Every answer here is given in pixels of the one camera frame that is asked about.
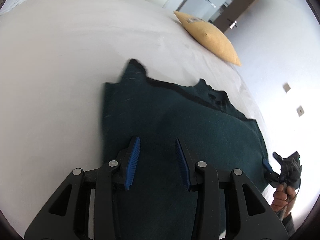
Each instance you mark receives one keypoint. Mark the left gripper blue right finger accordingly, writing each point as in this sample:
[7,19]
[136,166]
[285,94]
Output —
[182,163]

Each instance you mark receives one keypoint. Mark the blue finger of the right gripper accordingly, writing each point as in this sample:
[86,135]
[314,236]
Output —
[268,168]
[277,157]

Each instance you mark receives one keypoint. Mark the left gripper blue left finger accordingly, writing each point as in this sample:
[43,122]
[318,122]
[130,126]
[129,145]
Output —
[132,160]

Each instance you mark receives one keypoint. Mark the dark green knit sweater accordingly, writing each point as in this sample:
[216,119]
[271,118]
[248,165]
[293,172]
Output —
[158,205]

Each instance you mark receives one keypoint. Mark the person's right hand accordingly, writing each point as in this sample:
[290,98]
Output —
[283,199]

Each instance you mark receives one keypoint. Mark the white bed sheet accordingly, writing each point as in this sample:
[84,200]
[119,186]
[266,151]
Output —
[55,57]

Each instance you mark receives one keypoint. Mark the yellow pillow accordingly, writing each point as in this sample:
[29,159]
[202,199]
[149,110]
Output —
[209,36]

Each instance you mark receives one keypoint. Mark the dark brown door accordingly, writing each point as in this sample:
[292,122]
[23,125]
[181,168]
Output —
[229,18]

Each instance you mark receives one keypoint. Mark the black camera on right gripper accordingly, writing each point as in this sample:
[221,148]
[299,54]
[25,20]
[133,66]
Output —
[293,161]

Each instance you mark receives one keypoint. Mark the lower wall outlet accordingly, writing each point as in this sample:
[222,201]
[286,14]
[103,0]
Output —
[300,111]

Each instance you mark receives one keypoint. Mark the wall outlet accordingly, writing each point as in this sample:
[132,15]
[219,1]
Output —
[300,111]
[286,87]

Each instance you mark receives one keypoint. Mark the upper wall outlet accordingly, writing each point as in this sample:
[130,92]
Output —
[286,87]

